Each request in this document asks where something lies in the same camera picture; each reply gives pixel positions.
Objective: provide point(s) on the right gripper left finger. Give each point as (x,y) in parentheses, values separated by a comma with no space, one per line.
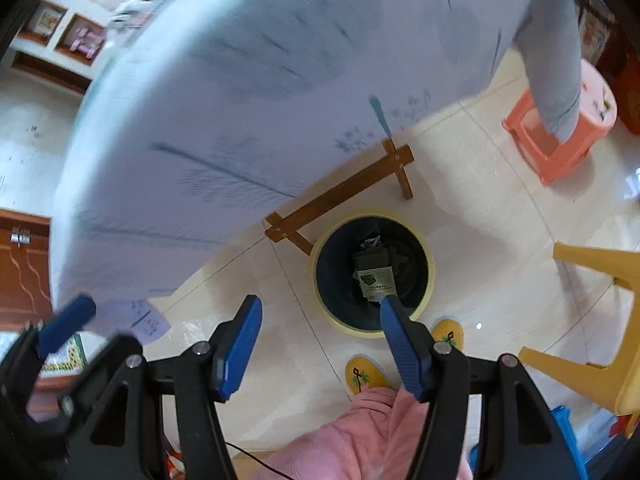
(123,437)

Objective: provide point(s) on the brown wooden door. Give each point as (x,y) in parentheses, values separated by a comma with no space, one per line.
(25,285)

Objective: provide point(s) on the right yellow slipper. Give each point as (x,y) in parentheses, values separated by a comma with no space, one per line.
(450,331)

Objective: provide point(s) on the yellow rimmed trash bin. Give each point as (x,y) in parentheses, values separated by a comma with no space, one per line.
(333,271)

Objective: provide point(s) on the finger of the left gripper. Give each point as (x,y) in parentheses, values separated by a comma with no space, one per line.
(72,318)

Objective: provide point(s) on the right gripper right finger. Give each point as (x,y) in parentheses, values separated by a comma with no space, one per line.
(519,437)

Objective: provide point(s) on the grey white carton box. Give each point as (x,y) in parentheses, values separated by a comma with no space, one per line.
(375,275)

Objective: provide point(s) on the pink plastic stool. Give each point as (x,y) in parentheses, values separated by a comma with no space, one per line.
(555,154)

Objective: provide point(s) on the yellow plastic chair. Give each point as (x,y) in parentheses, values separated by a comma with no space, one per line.
(614,385)

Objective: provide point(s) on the pink dumbbells on shelf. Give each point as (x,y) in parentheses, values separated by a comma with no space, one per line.
(87,42)

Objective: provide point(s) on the white teal patterned tablecloth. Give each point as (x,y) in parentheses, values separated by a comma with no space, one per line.
(218,112)

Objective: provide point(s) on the pink trousers legs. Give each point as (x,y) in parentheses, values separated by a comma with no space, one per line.
(375,439)

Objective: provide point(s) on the wooden table frame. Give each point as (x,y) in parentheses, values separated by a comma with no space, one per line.
(393,163)

